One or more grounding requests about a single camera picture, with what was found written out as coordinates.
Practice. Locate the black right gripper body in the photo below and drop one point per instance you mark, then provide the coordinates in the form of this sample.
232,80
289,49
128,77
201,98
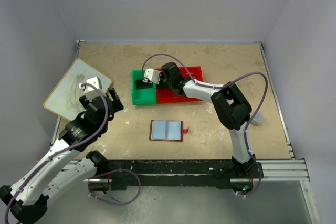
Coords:
163,80

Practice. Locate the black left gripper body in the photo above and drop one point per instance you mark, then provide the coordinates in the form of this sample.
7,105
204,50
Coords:
116,105

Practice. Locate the red leather card holder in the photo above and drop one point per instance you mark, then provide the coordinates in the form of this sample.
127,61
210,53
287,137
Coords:
167,130

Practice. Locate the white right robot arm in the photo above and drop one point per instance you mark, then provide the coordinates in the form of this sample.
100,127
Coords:
231,106

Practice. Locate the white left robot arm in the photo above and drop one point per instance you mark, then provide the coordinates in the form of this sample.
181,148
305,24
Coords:
28,199

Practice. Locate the middle red plastic bin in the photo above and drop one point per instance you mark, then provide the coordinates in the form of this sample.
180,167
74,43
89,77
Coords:
165,95

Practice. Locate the red plastic bin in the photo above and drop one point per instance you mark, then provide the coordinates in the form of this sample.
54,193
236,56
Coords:
196,73
165,95

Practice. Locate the outer red plastic bin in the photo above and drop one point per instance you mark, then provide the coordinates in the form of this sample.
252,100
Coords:
196,73

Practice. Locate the yellow-framed whiteboard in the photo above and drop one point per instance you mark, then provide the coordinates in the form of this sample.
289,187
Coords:
64,98

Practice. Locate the green plastic bin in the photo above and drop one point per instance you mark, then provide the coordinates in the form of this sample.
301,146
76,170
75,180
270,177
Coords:
143,96

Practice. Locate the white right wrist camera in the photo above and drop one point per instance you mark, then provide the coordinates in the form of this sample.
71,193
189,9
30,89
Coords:
151,76

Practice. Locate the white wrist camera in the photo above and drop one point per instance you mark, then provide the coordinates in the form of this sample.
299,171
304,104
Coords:
151,76
91,88

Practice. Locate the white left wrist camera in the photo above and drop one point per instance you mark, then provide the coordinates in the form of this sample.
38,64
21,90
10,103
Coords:
91,88

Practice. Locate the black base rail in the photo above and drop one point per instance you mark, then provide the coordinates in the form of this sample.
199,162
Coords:
218,173

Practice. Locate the aluminium table frame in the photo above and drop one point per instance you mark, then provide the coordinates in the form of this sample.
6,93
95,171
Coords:
170,115

